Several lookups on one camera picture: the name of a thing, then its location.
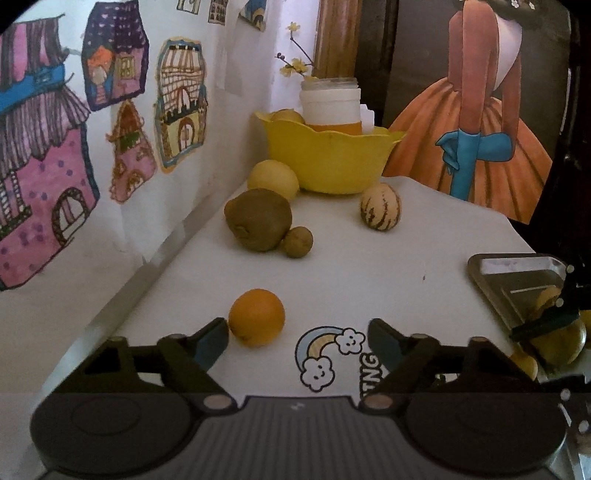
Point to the yellow flower sprig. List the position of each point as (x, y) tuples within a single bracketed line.
[(299, 66)]

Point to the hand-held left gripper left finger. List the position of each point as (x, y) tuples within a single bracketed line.
[(210, 345)]

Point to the metal tray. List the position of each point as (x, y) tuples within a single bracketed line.
[(503, 281)]

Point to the orange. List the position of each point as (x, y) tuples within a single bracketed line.
[(256, 318)]

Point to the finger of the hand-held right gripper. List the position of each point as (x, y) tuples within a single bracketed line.
[(545, 325), (577, 387)]

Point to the coloured houses drawing paper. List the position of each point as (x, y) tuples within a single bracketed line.
[(46, 207)]

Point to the striped pepino melon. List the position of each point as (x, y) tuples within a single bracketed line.
[(381, 207)]

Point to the small kiwi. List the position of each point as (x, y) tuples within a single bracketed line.
[(298, 242)]

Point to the cartoon child bear wall poster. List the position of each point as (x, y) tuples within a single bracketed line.
[(253, 11)]

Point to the yellow lemon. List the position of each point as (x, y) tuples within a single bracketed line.
[(272, 180)]

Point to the orange dress dancer wall poster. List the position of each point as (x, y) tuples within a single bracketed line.
[(485, 161)]

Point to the brown wooden door frame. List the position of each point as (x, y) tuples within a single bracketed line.
[(337, 37)]

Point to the small yellow fruit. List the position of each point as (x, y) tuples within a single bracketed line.
[(286, 116)]

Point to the yellow plastic bowl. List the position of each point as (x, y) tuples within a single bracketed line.
[(332, 161)]

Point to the white plastic jar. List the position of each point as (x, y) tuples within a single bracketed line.
[(330, 104)]

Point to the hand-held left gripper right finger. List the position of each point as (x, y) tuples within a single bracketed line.
[(385, 346)]

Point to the large brown kiwi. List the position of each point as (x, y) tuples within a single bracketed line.
[(258, 219)]

